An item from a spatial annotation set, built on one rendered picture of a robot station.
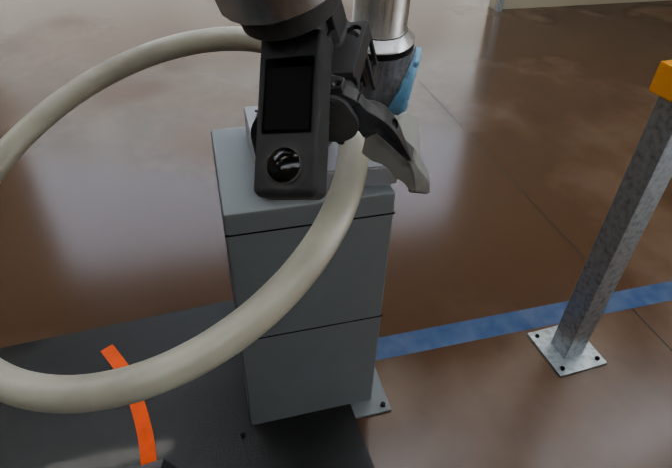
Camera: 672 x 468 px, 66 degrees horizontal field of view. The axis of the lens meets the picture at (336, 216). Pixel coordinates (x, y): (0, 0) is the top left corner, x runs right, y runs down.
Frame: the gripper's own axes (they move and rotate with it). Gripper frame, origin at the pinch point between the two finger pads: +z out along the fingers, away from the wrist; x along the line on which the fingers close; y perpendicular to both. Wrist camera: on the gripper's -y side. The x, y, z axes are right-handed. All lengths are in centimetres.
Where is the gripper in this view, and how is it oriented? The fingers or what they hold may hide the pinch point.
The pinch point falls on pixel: (347, 197)
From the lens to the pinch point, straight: 48.8
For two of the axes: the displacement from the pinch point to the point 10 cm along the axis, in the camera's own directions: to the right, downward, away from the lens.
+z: 2.5, 5.7, 7.8
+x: -9.4, -0.4, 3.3
